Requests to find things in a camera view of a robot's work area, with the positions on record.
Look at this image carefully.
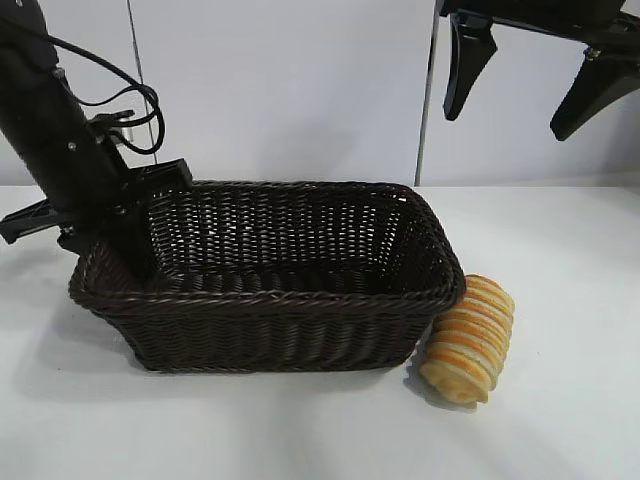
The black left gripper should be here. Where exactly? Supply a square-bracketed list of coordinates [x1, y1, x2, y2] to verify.
[0, 73, 194, 281]

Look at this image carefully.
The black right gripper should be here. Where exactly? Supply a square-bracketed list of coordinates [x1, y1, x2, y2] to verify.
[439, 0, 640, 142]

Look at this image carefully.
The long striped spiral bread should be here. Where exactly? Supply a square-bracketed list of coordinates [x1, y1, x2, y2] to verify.
[418, 273, 516, 405]

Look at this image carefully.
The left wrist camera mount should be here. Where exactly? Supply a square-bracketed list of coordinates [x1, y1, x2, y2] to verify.
[88, 110, 137, 151]

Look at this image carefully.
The dark brown wicker basket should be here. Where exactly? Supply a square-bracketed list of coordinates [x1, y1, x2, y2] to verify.
[67, 179, 466, 374]

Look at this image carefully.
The grey vertical wall strip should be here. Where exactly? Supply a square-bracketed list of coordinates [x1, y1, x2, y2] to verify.
[413, 0, 445, 185]

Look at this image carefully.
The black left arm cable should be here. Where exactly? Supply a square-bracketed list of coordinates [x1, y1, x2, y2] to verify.
[49, 34, 167, 155]

